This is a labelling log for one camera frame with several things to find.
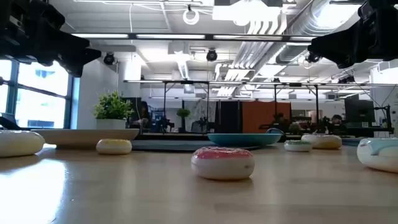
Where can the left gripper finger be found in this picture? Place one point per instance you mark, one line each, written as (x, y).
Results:
(79, 60)
(71, 43)

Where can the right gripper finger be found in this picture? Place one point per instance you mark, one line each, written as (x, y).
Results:
(339, 43)
(351, 62)

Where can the small yellow iced donut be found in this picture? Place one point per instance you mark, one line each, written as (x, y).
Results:
(325, 141)
(113, 147)

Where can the small green iced donut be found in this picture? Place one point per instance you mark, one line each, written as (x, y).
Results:
(297, 146)

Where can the large white glazed donut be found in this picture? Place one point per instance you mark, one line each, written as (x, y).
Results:
(18, 143)

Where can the small pink sprinkled donut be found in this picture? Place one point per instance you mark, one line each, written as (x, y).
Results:
(222, 165)

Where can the black ceiling spotlight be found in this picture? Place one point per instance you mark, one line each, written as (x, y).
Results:
(312, 57)
(109, 58)
(211, 55)

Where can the black computer monitor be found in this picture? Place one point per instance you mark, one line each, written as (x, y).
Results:
(359, 110)

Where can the large office window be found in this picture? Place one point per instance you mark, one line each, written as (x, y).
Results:
(40, 102)

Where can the green plant in white pot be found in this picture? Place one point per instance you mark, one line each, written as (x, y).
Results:
(112, 109)

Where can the person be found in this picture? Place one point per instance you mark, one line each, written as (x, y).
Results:
(336, 123)
(144, 113)
(280, 119)

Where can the beige round plate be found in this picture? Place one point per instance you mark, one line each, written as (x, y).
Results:
(84, 137)

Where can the black angled object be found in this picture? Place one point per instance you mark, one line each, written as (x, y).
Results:
(12, 123)

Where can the overhead LED light bar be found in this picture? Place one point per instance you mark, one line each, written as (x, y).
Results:
(171, 36)

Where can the blue rounded background object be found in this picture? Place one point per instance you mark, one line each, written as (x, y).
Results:
(275, 130)

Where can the small background plant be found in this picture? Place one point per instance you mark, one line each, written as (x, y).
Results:
(183, 112)

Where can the dark round woven placemat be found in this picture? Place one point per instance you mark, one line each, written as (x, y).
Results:
(168, 145)

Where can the teal round plate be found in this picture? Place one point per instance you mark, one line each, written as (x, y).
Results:
(244, 139)

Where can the black cabinet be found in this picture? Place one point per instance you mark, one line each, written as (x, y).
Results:
(228, 116)

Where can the orange partition wall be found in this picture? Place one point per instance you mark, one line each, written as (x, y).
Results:
(261, 115)

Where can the black background rig frame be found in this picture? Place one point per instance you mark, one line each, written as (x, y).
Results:
(186, 82)

